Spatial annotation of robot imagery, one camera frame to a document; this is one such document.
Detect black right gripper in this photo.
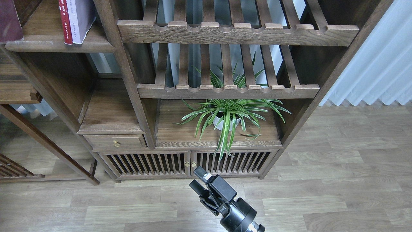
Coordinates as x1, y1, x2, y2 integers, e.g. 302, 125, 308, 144
189, 166, 258, 232

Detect red cover book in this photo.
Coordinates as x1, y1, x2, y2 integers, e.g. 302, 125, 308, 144
59, 0, 73, 44

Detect white lavender book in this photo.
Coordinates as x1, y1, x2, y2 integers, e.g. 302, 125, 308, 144
66, 0, 96, 44

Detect maroon book white characters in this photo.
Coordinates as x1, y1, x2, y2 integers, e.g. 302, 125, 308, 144
0, 0, 23, 44

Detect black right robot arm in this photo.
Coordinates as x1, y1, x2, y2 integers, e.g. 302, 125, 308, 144
189, 166, 265, 232

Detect left slatted cabinet door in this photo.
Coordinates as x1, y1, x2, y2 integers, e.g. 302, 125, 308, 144
99, 151, 191, 180

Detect slatted cabinet door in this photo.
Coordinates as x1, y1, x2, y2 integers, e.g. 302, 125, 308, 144
99, 151, 191, 180
189, 150, 278, 178

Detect right slatted cabinet door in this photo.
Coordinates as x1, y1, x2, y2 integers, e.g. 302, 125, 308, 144
189, 150, 278, 178

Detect white plant pot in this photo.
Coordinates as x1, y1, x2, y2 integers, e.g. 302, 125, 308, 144
212, 112, 241, 131

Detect brass drawer knob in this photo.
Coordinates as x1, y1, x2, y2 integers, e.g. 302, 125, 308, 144
113, 140, 121, 147

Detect small wooden drawer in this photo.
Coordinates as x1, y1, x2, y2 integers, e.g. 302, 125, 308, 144
84, 134, 146, 151

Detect dark wooden bookshelf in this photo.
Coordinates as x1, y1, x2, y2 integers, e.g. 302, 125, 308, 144
1, 0, 393, 182

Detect white pleated curtain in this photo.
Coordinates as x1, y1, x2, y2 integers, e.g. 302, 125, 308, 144
320, 0, 412, 106

